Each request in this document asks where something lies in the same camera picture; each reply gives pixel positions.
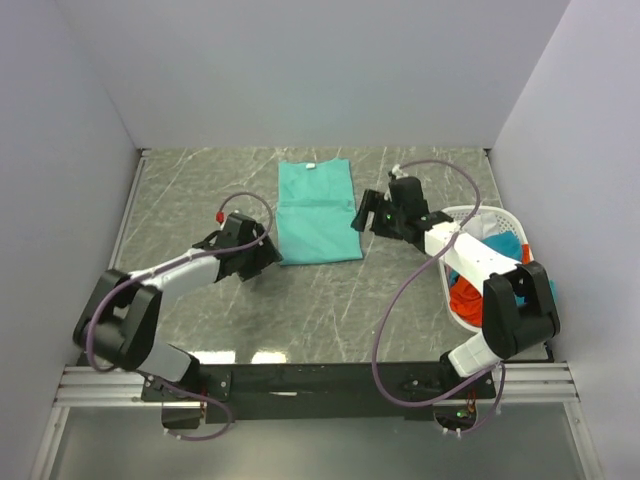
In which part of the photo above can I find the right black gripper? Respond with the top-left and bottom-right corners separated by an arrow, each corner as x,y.
349,191 -> 405,243

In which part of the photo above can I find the turquoise t-shirt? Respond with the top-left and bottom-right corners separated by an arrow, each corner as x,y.
276,158 -> 363,266

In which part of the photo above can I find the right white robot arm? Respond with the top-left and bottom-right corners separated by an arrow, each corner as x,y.
352,176 -> 560,399

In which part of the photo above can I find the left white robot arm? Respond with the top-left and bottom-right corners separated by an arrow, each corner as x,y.
72,213 -> 282,402

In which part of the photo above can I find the white garment in basket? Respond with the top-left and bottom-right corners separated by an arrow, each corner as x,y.
463,212 -> 501,241

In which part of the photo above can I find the white plastic laundry basket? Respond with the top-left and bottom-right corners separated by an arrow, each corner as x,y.
439,206 -> 534,334

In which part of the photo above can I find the blue t-shirt in basket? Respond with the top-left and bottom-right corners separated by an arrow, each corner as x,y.
447,230 -> 556,306

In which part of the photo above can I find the black base bar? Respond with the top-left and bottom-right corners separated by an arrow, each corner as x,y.
140,362 -> 496,431

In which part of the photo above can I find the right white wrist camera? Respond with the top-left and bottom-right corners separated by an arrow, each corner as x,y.
389,165 -> 407,180

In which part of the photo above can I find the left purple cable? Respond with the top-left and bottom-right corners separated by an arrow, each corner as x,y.
84,192 -> 276,442

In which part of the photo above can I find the purple cable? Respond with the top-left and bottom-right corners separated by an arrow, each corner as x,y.
84,192 -> 276,442
372,159 -> 507,442

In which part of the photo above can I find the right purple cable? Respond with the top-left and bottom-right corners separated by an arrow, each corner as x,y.
372,159 -> 507,442

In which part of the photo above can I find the aluminium frame rail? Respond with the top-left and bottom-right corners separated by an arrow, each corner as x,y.
29,147 -> 151,480

